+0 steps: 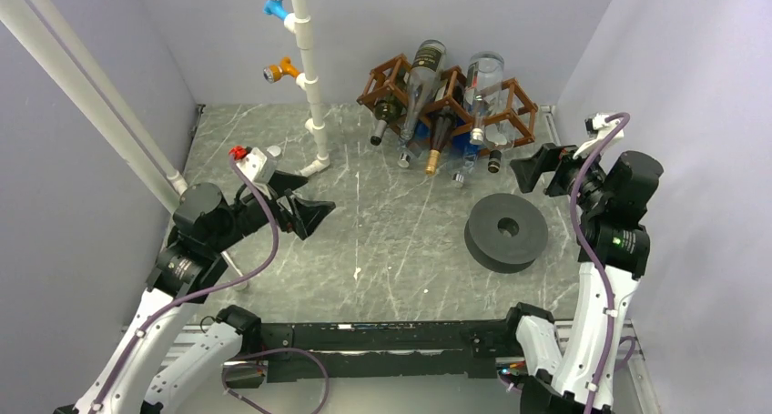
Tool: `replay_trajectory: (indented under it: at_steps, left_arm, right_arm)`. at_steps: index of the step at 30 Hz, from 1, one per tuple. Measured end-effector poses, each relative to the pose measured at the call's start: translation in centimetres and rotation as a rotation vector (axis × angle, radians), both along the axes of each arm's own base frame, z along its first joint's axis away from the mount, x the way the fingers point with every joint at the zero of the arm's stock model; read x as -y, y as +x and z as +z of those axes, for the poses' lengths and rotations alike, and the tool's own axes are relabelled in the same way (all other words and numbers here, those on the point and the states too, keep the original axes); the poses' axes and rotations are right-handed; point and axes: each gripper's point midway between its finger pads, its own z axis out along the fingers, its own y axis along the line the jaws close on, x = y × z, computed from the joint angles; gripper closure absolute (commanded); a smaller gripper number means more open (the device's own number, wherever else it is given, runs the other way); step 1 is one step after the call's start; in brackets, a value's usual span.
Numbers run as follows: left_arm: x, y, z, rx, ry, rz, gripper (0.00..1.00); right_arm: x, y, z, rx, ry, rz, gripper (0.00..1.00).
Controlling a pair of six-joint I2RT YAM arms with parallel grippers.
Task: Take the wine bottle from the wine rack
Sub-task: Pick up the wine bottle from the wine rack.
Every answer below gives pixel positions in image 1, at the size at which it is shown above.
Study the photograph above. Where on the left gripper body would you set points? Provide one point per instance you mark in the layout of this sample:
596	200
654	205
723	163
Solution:
253	215

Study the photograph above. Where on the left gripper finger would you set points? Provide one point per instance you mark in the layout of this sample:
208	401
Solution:
305	216
281	182

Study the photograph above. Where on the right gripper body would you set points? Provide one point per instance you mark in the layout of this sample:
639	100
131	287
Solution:
566	171

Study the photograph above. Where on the clear bottle dark label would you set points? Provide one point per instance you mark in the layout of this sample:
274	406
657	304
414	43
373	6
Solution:
424	76

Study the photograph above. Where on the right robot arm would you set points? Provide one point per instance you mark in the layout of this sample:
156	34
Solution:
614	248

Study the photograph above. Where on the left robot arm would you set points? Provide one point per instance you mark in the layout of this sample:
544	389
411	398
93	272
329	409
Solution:
185	272

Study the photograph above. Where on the brown wooden wine rack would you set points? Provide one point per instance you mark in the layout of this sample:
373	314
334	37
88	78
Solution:
519	110

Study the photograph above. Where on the large clear bottle white stopper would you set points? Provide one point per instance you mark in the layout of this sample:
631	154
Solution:
481	96

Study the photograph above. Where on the brown bottle gold foil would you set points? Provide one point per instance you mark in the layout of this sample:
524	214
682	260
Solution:
443	124

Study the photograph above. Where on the green bottle grey cap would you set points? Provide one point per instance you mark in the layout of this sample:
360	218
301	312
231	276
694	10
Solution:
386	109

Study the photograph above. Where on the small silver cap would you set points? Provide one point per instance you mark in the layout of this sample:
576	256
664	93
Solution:
274	151

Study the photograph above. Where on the dark grey foam spool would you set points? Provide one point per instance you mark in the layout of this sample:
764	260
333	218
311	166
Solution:
505	233

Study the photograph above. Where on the orange tap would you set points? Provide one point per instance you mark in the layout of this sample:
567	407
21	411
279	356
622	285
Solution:
273	73

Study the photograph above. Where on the white pvc pipe stand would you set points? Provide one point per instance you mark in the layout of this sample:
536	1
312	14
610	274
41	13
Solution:
300	19

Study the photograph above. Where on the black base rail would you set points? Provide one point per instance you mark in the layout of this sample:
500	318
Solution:
473	348

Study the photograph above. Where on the white diagonal frame pipe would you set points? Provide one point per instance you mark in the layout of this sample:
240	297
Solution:
44	33

